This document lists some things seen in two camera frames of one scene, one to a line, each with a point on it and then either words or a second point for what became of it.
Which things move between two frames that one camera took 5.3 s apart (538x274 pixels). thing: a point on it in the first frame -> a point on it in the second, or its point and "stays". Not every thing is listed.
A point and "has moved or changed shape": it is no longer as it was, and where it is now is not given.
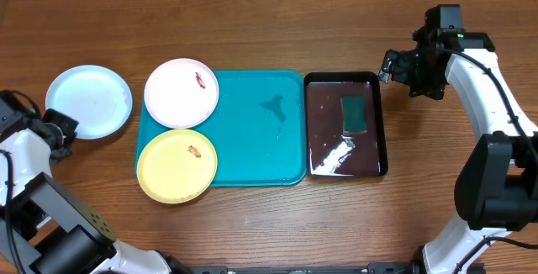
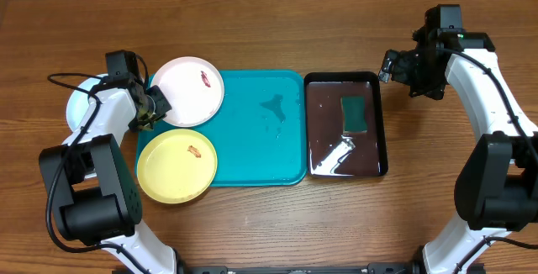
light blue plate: [96, 97] has moved or changed shape
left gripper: [70, 124] -> [163, 106]
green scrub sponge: [354, 114] stays
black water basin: [330, 152] stays
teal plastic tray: [258, 128] stays
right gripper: [404, 63] stays
